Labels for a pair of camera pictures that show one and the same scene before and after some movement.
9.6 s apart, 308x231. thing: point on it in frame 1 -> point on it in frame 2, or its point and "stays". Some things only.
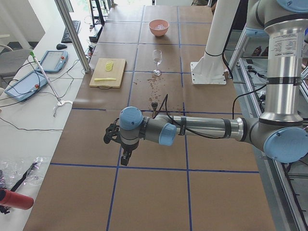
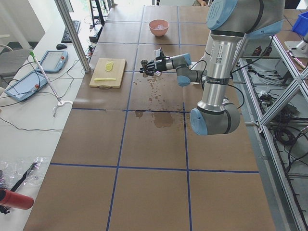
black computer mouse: x=60 y=46 stays
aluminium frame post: x=63 y=8 stays
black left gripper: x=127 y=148 -> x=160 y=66
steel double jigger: x=154 y=105 -> x=144 y=63
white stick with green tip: x=59 y=102 stays
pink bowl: x=159 y=27 stays
